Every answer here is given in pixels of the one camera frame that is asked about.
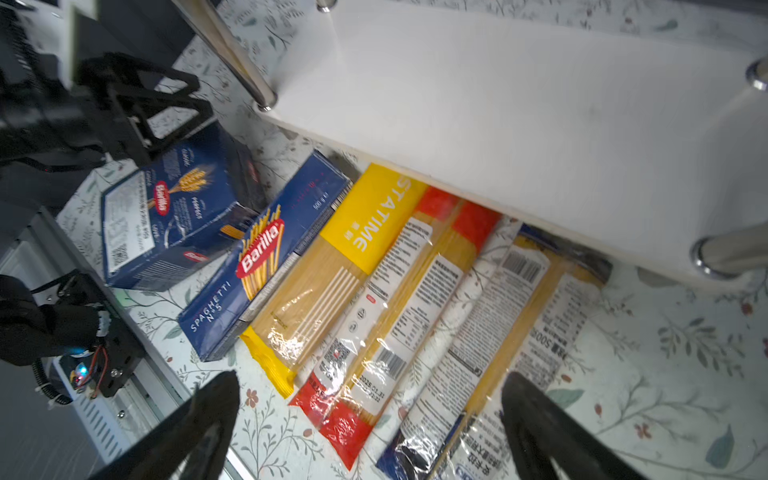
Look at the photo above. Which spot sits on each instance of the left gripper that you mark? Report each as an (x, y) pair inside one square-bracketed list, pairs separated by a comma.
[(57, 130)]

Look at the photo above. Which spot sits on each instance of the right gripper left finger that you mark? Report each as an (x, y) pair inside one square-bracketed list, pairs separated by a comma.
[(191, 443)]

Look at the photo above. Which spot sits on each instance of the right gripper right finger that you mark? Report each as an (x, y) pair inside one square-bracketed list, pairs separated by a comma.
[(541, 437)]

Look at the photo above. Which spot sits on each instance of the dark blue spaghetti bag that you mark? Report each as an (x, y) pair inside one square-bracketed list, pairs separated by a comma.
[(526, 321)]

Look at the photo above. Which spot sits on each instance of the blue Barilla pasta box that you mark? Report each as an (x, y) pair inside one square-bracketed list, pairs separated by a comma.
[(167, 220)]

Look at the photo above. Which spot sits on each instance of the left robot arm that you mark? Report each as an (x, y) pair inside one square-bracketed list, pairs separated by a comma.
[(68, 315)]

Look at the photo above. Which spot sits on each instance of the white two-tier shelf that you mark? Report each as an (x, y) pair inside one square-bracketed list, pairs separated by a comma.
[(636, 127)]

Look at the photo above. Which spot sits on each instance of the red spaghetti bag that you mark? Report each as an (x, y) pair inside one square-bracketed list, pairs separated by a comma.
[(385, 326)]

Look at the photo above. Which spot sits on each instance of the blue Barilla spaghetti box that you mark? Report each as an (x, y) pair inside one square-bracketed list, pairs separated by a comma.
[(226, 305)]

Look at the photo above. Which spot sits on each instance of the yellow Pastatime spaghetti bag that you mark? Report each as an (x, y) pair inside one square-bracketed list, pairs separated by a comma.
[(323, 281)]

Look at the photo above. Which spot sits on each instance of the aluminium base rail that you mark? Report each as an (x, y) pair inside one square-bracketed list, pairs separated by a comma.
[(139, 390)]

